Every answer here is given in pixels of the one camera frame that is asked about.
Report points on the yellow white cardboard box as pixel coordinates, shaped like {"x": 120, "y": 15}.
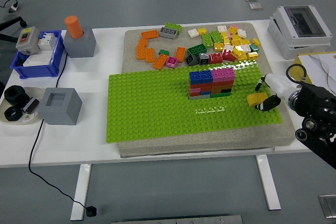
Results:
{"x": 315, "y": 64}

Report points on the grey cube with square recess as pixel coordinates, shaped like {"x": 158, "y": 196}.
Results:
{"x": 60, "y": 111}

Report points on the small pink brick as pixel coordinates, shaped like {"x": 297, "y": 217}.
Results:
{"x": 229, "y": 35}
{"x": 235, "y": 26}

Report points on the dark grey small brick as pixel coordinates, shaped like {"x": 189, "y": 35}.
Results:
{"x": 191, "y": 59}

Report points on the white table leg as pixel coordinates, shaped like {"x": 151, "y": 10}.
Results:
{"x": 269, "y": 184}
{"x": 80, "y": 192}

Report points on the grey cube with round hole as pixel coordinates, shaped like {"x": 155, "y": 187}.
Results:
{"x": 81, "y": 45}

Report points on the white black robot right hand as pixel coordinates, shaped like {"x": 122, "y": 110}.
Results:
{"x": 278, "y": 85}

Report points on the white switch panel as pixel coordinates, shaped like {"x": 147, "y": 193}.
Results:
{"x": 38, "y": 60}

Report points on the brown metal cylindrical part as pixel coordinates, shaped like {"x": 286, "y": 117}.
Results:
{"x": 31, "y": 105}

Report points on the multicolour stacked brick wall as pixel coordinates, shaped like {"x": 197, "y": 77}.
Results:
{"x": 195, "y": 93}

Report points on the metal floor hatch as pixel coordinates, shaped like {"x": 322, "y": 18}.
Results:
{"x": 328, "y": 205}

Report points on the grey foam mat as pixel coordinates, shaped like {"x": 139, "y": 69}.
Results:
{"x": 183, "y": 144}

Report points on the dark grey sloped brick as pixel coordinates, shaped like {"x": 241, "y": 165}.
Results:
{"x": 203, "y": 59}

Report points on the orange cylinder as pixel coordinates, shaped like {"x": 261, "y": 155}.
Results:
{"x": 74, "y": 27}

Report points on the black office chair base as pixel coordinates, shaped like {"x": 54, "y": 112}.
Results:
{"x": 13, "y": 21}

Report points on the grey long brick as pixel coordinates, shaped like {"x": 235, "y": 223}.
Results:
{"x": 168, "y": 32}

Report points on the white brick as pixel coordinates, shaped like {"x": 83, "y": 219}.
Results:
{"x": 242, "y": 33}
{"x": 221, "y": 28}
{"x": 193, "y": 33}
{"x": 246, "y": 48}
{"x": 228, "y": 47}

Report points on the white circuit breaker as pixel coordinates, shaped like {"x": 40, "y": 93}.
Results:
{"x": 47, "y": 41}

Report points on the lime green studded baseplate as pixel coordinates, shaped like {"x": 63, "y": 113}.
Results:
{"x": 157, "y": 108}

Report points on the white oval plate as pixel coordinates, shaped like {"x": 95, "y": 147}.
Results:
{"x": 34, "y": 91}

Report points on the dark green brick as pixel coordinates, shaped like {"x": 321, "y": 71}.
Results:
{"x": 197, "y": 49}

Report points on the large black nut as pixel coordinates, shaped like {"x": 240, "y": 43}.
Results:
{"x": 15, "y": 95}

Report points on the lime green brick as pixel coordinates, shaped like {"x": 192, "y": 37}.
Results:
{"x": 216, "y": 36}
{"x": 174, "y": 26}
{"x": 207, "y": 40}

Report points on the magenta brick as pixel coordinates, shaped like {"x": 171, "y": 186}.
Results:
{"x": 172, "y": 62}

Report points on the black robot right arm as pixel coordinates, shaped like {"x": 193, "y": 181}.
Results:
{"x": 315, "y": 98}

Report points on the white electrical enclosure box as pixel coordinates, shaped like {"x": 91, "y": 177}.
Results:
{"x": 288, "y": 37}

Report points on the small black nut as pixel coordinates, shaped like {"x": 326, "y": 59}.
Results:
{"x": 13, "y": 115}

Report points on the blue plastic bin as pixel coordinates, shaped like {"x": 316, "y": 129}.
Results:
{"x": 36, "y": 71}

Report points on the black plug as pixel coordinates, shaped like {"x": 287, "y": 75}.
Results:
{"x": 92, "y": 211}

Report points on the yellow curved brick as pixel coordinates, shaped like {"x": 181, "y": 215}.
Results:
{"x": 256, "y": 98}

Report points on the small green brick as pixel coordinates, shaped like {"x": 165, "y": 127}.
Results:
{"x": 253, "y": 48}
{"x": 163, "y": 52}

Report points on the red brick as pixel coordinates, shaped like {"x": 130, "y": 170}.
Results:
{"x": 215, "y": 58}
{"x": 228, "y": 55}

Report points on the orange brick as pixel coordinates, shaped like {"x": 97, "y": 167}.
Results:
{"x": 180, "y": 54}
{"x": 160, "y": 62}
{"x": 149, "y": 34}
{"x": 143, "y": 42}
{"x": 150, "y": 55}
{"x": 141, "y": 52}

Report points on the grey push-button switch box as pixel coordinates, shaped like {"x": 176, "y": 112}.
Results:
{"x": 27, "y": 39}

